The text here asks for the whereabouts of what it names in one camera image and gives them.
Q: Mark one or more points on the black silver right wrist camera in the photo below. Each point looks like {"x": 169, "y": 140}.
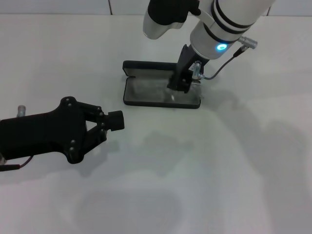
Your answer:
{"x": 165, "y": 12}

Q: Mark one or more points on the clear white glasses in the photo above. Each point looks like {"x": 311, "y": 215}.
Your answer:
{"x": 151, "y": 87}

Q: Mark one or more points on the black glasses case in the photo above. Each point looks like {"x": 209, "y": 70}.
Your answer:
{"x": 146, "y": 70}

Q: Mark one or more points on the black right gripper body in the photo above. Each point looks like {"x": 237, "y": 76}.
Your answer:
{"x": 182, "y": 65}

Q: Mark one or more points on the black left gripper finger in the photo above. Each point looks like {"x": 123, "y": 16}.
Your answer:
{"x": 117, "y": 125}
{"x": 114, "y": 116}

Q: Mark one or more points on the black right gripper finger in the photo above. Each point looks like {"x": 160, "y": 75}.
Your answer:
{"x": 184, "y": 86}
{"x": 173, "y": 84}

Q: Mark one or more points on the silver left gripper connector stub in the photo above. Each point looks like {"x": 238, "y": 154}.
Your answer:
{"x": 21, "y": 109}

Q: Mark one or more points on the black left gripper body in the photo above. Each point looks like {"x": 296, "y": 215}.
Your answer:
{"x": 36, "y": 134}

